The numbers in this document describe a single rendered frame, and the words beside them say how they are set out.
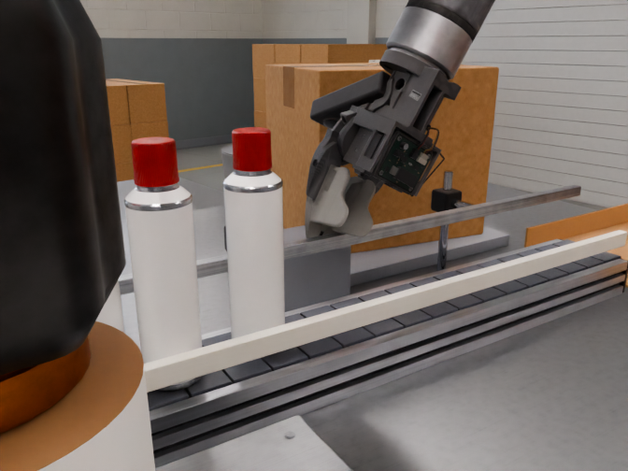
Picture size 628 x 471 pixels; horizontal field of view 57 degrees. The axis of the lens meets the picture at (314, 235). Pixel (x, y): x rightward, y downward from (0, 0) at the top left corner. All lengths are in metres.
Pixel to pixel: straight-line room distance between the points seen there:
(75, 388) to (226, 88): 6.91
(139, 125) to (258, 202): 3.60
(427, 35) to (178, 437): 0.41
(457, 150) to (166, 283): 0.58
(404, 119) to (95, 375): 0.43
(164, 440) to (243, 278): 0.15
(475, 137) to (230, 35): 6.24
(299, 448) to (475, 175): 0.63
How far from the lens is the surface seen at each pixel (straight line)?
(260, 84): 4.60
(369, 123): 0.56
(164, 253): 0.45
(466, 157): 0.94
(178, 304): 0.47
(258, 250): 0.50
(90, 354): 0.18
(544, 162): 4.92
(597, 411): 0.62
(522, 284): 0.74
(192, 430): 0.50
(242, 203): 0.49
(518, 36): 5.00
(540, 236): 1.02
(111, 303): 0.46
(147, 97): 4.09
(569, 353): 0.71
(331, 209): 0.57
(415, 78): 0.57
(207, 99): 6.92
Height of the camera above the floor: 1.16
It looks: 19 degrees down
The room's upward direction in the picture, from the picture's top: straight up
